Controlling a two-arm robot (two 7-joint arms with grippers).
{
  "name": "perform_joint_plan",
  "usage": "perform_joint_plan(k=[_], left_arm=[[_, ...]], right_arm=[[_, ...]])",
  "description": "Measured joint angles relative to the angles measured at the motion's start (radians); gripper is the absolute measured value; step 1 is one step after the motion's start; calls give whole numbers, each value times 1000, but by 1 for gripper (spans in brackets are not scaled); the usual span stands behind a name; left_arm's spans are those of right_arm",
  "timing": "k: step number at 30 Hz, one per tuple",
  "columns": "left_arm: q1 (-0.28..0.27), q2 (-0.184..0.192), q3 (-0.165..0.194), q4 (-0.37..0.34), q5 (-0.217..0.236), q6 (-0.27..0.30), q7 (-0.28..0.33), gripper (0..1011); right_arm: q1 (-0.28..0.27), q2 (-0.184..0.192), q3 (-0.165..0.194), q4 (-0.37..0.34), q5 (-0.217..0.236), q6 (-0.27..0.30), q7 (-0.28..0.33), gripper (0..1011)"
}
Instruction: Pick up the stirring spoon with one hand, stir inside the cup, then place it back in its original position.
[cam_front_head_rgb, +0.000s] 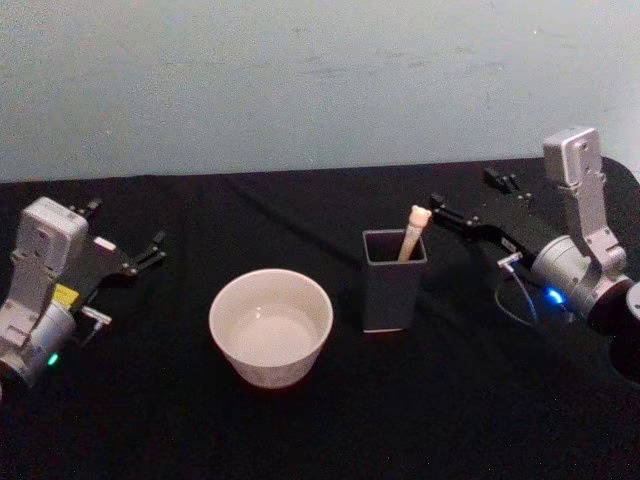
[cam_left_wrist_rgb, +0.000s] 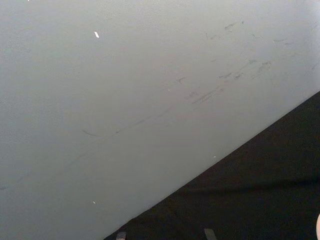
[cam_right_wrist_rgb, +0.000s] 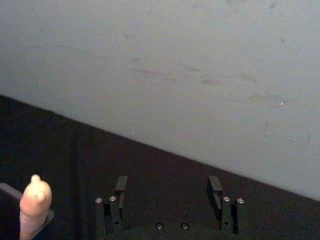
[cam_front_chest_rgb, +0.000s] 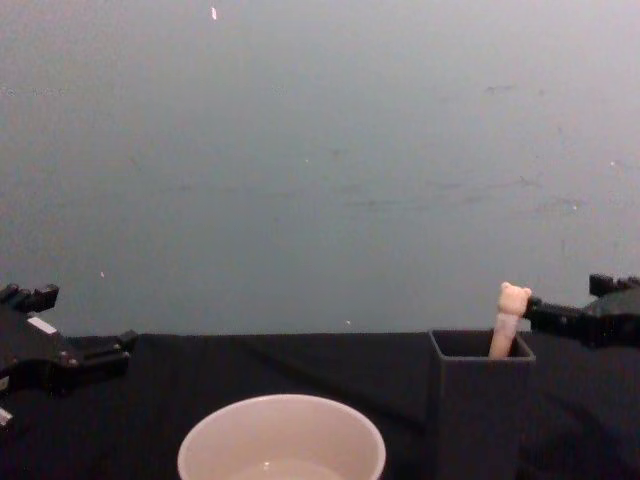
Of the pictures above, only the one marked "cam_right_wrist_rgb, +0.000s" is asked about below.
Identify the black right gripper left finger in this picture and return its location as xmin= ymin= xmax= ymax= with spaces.
xmin=94 ymin=175 xmax=129 ymax=237

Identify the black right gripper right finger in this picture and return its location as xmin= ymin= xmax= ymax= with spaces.
xmin=207 ymin=175 xmax=246 ymax=236

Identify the black table cloth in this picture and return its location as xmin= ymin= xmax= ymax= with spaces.
xmin=0 ymin=94 xmax=320 ymax=240

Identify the plain pale wall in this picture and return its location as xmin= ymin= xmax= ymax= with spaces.
xmin=0 ymin=0 xmax=320 ymax=201

